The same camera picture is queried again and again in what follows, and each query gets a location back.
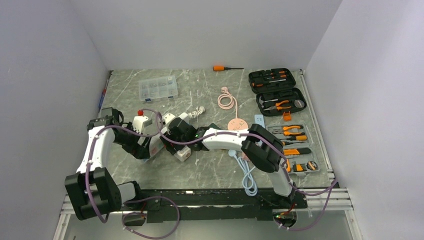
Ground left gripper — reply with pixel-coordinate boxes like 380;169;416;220
113;122;151;159

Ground white cube adapter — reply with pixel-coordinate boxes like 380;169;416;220
174;146;191;162

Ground white plug with cord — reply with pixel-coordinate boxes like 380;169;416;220
188;106;206;119

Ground white long power strip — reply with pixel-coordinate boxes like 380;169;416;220
144;112;189;162

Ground light blue round plug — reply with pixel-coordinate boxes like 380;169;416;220
228;150;237;158

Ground pink round socket base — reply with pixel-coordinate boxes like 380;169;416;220
227;118;249;131

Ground light blue power strip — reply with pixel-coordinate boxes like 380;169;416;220
254;114;266;128

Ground light blue cable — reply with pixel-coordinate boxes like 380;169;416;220
233;153;259;197

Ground black tool case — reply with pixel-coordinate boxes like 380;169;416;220
248;68;307;117

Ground grey tool case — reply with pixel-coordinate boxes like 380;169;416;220
266;124;321;176

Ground dark green cube adapter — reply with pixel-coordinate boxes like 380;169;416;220
208;123;221;130

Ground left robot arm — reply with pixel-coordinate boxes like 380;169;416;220
64;107;152;223

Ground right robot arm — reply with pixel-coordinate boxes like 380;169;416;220
157;114;295;208

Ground clear screw organizer box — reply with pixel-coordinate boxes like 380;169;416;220
138;75;178;103

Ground orange utility knife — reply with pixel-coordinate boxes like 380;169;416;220
283;147;312;156

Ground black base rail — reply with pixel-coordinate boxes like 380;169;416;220
121;187;308;223

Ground orange handled screwdriver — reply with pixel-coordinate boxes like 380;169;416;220
212;65;244;72

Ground orange handled pliers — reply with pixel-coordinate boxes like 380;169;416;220
264;100;292;111

